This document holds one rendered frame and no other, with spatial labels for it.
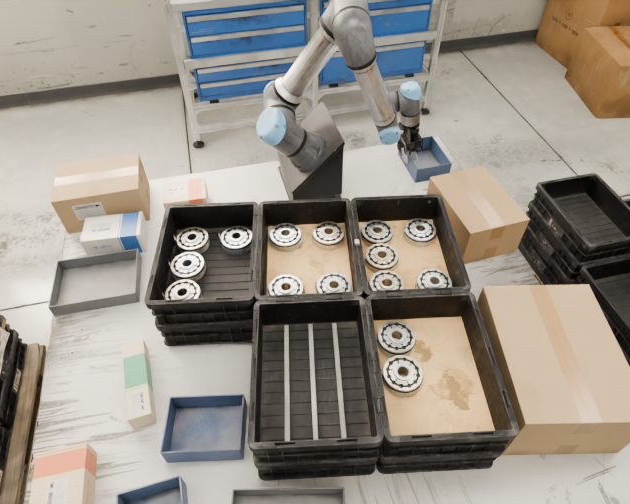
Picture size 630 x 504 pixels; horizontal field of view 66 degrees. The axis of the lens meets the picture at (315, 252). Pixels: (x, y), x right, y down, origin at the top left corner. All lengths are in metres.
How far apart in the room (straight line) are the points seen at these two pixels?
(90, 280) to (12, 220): 1.62
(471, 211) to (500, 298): 0.40
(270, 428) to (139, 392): 0.40
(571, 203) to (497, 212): 0.79
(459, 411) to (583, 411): 0.28
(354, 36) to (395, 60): 2.02
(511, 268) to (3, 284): 2.48
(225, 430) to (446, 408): 0.58
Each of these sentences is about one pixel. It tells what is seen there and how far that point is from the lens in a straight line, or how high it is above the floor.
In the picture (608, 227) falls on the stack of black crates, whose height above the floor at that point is 0.49.
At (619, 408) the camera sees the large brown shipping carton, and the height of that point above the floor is 0.90.
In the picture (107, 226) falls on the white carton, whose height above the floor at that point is 0.79.
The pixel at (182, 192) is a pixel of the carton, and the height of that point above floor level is 0.77.
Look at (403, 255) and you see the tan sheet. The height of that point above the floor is 0.83.
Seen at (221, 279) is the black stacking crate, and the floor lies 0.83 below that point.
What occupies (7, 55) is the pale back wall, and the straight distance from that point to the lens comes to 4.33.
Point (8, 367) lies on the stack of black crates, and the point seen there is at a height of 0.26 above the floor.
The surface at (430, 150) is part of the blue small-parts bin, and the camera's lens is 2.23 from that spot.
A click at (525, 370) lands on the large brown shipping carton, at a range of 1.34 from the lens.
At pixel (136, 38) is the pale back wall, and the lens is 4.12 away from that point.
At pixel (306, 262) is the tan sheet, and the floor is 0.83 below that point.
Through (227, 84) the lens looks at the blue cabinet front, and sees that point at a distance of 3.30.
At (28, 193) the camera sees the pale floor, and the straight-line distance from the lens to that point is 3.55.
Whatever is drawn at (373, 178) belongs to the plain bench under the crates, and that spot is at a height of 0.70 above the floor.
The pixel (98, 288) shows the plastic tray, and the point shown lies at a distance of 1.79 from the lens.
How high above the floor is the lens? 1.99
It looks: 48 degrees down
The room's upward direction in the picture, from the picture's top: 1 degrees counter-clockwise
